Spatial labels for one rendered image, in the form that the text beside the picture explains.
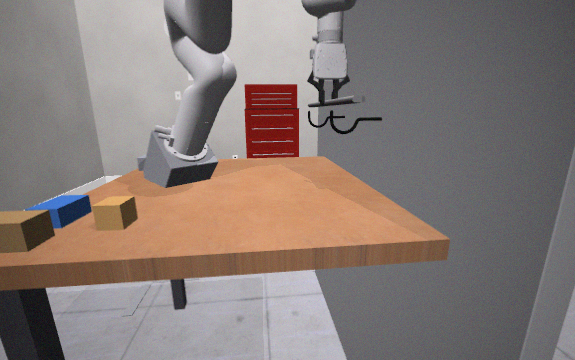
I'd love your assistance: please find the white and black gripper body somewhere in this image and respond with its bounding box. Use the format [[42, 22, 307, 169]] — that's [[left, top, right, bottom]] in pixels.
[[312, 40, 347, 81]]

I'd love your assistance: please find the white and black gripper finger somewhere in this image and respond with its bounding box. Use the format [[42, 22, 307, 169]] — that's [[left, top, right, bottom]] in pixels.
[[331, 75, 350, 99], [307, 70, 325, 105]]

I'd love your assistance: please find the dark grey wall panel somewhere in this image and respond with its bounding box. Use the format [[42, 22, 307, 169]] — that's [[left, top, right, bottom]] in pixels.
[[315, 0, 575, 360]]

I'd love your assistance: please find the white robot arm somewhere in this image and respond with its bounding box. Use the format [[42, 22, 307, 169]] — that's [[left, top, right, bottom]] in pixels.
[[155, 0, 356, 162]]

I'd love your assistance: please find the brown rectangular box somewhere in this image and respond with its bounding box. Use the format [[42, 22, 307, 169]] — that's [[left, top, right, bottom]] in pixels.
[[0, 210, 55, 253]]

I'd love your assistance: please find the blue rectangular block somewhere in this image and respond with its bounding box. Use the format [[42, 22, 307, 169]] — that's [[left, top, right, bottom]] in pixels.
[[25, 195, 92, 229]]

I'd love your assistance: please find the tan cube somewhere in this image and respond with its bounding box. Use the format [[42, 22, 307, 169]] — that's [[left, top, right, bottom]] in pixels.
[[92, 196, 138, 231]]

